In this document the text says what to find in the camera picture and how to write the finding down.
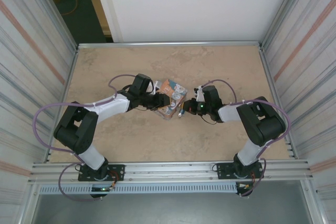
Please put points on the printed cartoon cardboard box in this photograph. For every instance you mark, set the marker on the printed cartoon cardboard box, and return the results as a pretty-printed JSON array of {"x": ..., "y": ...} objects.
[{"x": 176, "y": 93}]

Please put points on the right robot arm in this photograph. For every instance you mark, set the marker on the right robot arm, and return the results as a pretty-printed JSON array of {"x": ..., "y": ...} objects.
[{"x": 262, "y": 124}]

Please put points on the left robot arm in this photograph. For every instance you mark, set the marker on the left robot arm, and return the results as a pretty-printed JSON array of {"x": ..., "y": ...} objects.
[{"x": 78, "y": 129}]

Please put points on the small circuit board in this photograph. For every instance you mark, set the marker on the small circuit board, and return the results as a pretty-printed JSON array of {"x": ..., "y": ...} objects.
[
  {"x": 245, "y": 186},
  {"x": 102, "y": 189}
]

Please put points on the grey metal plate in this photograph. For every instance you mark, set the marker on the grey metal plate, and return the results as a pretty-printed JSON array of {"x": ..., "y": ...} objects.
[{"x": 170, "y": 208}]

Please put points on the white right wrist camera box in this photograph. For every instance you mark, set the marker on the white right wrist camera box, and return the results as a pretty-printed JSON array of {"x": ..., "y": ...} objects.
[{"x": 200, "y": 95}]

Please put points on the thin aluminium table edge rail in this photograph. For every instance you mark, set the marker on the thin aluminium table edge rail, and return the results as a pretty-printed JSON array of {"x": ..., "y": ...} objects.
[{"x": 168, "y": 44}]

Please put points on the wide aluminium frame rail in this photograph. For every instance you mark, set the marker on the wide aluminium frame rail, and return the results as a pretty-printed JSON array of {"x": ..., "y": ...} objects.
[{"x": 170, "y": 172}]

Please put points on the aluminium side frame rail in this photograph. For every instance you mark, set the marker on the aluminium side frame rail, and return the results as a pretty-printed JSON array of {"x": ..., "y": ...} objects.
[
  {"x": 278, "y": 90},
  {"x": 63, "y": 103}
]

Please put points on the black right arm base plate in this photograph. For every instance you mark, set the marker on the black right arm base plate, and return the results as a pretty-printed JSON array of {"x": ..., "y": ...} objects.
[{"x": 223, "y": 171}]

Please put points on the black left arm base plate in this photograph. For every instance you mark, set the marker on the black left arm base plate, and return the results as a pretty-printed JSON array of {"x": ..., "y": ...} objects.
[{"x": 118, "y": 172}]

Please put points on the aluminium corner post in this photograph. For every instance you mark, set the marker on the aluminium corner post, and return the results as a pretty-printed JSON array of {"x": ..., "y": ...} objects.
[
  {"x": 69, "y": 37},
  {"x": 283, "y": 11}
]

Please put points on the light wooden door frame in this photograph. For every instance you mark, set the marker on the light wooden door frame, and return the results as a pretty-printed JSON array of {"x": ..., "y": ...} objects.
[{"x": 97, "y": 6}]

